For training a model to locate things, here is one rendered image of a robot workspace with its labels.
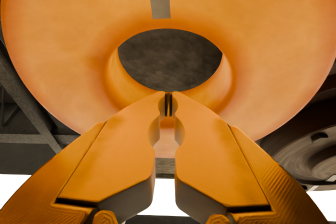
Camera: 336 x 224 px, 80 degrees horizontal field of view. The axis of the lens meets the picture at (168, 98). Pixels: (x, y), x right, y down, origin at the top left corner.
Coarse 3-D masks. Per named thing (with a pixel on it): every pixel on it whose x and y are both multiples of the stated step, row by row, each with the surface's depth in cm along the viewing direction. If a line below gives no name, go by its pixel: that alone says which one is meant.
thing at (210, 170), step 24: (192, 120) 10; (216, 120) 10; (192, 144) 8; (216, 144) 8; (192, 168) 7; (216, 168) 7; (240, 168) 7; (192, 192) 6; (216, 192) 6; (240, 192) 6; (192, 216) 7
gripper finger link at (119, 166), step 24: (168, 96) 13; (120, 120) 9; (144, 120) 9; (96, 144) 8; (120, 144) 8; (144, 144) 8; (96, 168) 7; (120, 168) 7; (144, 168) 7; (72, 192) 6; (96, 192) 6; (120, 192) 6; (144, 192) 7; (120, 216) 7
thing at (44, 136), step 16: (0, 48) 366; (0, 64) 354; (0, 80) 380; (16, 80) 406; (16, 96) 410; (32, 96) 452; (32, 112) 444; (48, 112) 491; (0, 128) 527; (16, 128) 526; (32, 128) 526; (48, 128) 512; (64, 128) 525; (64, 144) 588
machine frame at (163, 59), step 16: (144, 32) 46; (160, 32) 46; (176, 32) 46; (192, 32) 46; (128, 48) 49; (144, 48) 49; (160, 48) 49; (176, 48) 49; (192, 48) 49; (208, 48) 49; (128, 64) 53; (144, 64) 53; (160, 64) 52; (176, 64) 52; (192, 64) 52; (208, 64) 52; (144, 80) 56; (160, 80) 56; (176, 80) 56; (192, 80) 56; (160, 160) 88; (160, 176) 100
